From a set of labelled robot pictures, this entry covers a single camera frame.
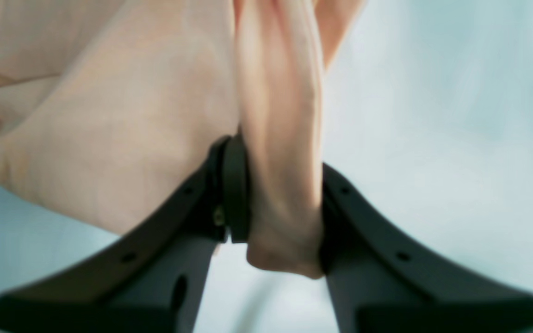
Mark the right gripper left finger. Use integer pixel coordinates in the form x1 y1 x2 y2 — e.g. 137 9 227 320
0 134 250 333

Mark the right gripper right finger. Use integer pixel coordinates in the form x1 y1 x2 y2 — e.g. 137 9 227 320
320 164 533 333

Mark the peach t-shirt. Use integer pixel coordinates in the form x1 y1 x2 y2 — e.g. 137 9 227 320
0 0 366 279

